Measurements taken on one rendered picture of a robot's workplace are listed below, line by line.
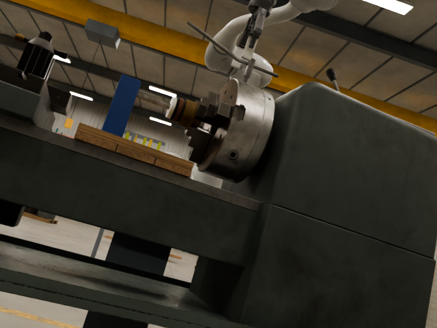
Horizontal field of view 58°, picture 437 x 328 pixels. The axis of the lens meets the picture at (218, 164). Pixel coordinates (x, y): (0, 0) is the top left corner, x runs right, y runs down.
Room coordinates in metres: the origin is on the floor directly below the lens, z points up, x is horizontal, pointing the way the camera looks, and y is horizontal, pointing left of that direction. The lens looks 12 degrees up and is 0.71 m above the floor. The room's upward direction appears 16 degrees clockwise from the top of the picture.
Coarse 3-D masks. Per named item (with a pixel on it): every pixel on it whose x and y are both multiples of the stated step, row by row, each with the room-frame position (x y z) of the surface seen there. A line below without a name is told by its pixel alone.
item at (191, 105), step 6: (180, 102) 1.14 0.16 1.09; (186, 102) 1.15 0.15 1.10; (192, 102) 1.16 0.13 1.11; (180, 108) 1.14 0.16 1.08; (186, 108) 1.14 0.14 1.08; (192, 108) 1.14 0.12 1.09; (174, 114) 1.14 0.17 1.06; (180, 114) 1.15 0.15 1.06; (186, 114) 1.14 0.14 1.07; (192, 114) 1.14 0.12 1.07; (174, 120) 1.17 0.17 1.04; (180, 120) 1.15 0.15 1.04; (186, 120) 1.15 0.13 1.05; (192, 120) 1.15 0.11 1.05; (198, 120) 1.17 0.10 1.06; (186, 126) 1.18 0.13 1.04; (198, 126) 1.19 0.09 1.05
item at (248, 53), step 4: (248, 36) 1.10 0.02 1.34; (248, 40) 1.10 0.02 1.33; (256, 40) 1.10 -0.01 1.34; (248, 44) 1.10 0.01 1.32; (248, 48) 1.10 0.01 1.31; (244, 52) 1.10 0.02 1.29; (248, 52) 1.10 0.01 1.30; (252, 52) 1.11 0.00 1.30; (244, 56) 1.11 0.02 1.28; (248, 56) 1.11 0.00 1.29; (248, 60) 1.11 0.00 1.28
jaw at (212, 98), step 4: (208, 92) 1.25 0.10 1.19; (212, 92) 1.26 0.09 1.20; (208, 96) 1.24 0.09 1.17; (212, 96) 1.25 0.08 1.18; (216, 96) 1.26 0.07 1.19; (196, 100) 1.20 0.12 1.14; (200, 100) 1.24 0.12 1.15; (204, 100) 1.22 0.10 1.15; (208, 100) 1.23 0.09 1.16; (212, 100) 1.24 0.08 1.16; (216, 100) 1.24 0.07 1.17; (200, 104) 1.20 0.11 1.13; (204, 104) 1.21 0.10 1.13; (208, 104) 1.22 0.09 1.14; (212, 104) 1.23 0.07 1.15; (216, 104) 1.23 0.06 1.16
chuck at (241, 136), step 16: (224, 96) 1.20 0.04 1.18; (240, 96) 1.07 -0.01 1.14; (256, 96) 1.10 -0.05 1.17; (256, 112) 1.08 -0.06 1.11; (208, 128) 1.28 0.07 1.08; (224, 128) 1.10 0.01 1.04; (240, 128) 1.07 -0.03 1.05; (256, 128) 1.08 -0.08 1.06; (224, 144) 1.09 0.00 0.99; (240, 144) 1.09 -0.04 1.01; (208, 160) 1.17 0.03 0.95; (224, 160) 1.12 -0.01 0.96; (240, 160) 1.12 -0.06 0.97; (224, 176) 1.20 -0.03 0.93
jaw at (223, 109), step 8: (224, 104) 1.07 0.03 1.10; (200, 112) 1.13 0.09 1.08; (208, 112) 1.11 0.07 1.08; (216, 112) 1.08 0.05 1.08; (224, 112) 1.07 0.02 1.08; (232, 112) 1.08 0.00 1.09; (240, 112) 1.07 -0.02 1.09; (200, 120) 1.16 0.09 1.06; (208, 120) 1.14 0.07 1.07; (216, 120) 1.13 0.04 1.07; (224, 120) 1.11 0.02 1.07
